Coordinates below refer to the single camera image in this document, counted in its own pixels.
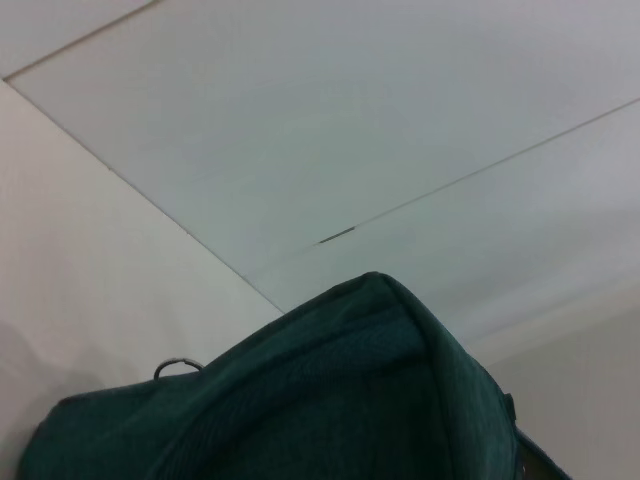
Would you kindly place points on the dark teal insulated bag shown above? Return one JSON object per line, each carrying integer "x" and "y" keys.
{"x": 300, "y": 400}

